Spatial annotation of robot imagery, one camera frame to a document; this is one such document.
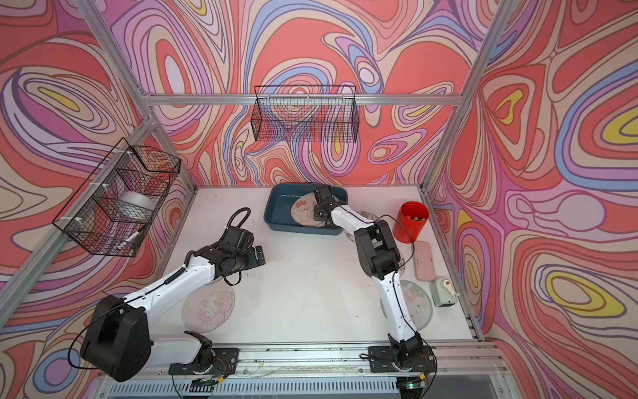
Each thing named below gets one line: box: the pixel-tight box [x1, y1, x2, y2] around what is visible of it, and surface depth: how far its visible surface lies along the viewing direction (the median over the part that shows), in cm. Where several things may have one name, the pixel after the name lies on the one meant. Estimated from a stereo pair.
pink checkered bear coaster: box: [289, 192, 326, 228], surface depth 110 cm
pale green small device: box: [431, 277, 461, 308], surface depth 82 cm
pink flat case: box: [412, 241, 437, 283], surface depth 92 cm
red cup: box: [392, 201, 430, 244], surface depth 95 cm
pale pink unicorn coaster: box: [181, 280, 236, 334], surface depth 84 cm
